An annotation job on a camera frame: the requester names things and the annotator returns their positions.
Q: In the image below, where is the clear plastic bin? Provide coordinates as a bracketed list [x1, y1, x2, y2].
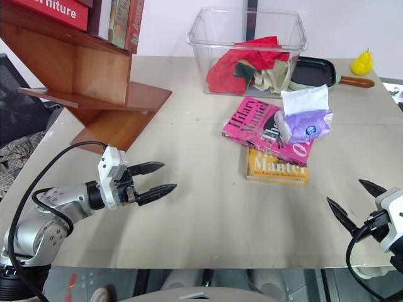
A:
[186, 6, 309, 99]

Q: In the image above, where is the purple tissue pack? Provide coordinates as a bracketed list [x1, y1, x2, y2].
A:
[273, 84, 334, 146]

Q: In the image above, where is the yellow toy pear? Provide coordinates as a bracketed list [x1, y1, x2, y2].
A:
[351, 47, 374, 76]

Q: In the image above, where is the olive spine book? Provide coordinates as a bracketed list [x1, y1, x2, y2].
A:
[108, 0, 132, 50]

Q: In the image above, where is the red furniture book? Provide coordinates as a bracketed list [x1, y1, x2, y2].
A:
[4, 0, 95, 32]

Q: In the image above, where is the dark maroon book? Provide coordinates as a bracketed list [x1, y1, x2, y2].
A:
[87, 0, 105, 36]

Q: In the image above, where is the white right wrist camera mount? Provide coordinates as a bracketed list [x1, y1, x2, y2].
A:
[374, 187, 403, 254]

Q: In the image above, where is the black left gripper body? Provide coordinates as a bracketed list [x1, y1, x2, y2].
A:
[115, 166, 142, 208]

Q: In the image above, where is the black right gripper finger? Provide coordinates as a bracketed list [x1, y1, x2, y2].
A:
[358, 179, 388, 199]
[326, 196, 360, 240]

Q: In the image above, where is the black pan with wooden handle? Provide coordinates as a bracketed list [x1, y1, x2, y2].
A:
[288, 56, 376, 92]

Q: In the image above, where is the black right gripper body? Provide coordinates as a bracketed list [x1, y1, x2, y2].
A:
[355, 210, 392, 243]

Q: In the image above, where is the black mesh chair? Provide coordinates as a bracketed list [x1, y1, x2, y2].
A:
[0, 53, 64, 149]

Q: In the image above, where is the pink Hilary Mantel book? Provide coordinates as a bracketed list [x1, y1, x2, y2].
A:
[220, 96, 316, 168]

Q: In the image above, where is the pale shoe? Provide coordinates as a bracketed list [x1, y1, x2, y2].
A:
[90, 285, 116, 302]

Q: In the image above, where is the white book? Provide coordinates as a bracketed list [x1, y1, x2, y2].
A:
[97, 0, 113, 41]

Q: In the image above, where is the dark green cloth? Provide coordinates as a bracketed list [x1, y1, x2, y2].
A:
[232, 60, 258, 80]

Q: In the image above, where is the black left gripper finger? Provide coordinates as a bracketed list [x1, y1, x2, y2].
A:
[128, 161, 166, 177]
[137, 183, 178, 207]

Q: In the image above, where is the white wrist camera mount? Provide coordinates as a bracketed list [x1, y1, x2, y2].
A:
[374, 187, 403, 254]
[96, 145, 129, 210]

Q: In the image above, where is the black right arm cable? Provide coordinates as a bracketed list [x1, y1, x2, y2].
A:
[346, 216, 403, 302]

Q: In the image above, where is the plaid fabric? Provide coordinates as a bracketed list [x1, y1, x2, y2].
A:
[0, 130, 47, 199]

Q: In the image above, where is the beige cloth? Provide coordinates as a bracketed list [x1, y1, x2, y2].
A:
[250, 59, 292, 95]

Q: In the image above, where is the red-brown spine book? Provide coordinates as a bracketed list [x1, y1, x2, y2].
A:
[124, 0, 146, 55]

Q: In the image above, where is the brown wooden bookshelf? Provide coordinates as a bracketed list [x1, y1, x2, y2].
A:
[0, 0, 173, 155]

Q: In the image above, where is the red cloth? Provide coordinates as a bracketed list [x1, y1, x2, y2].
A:
[206, 36, 290, 95]

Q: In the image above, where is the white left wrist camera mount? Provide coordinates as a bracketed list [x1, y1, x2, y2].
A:
[96, 145, 129, 210]

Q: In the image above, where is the yellow Mantel book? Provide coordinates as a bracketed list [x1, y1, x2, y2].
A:
[245, 146, 310, 187]

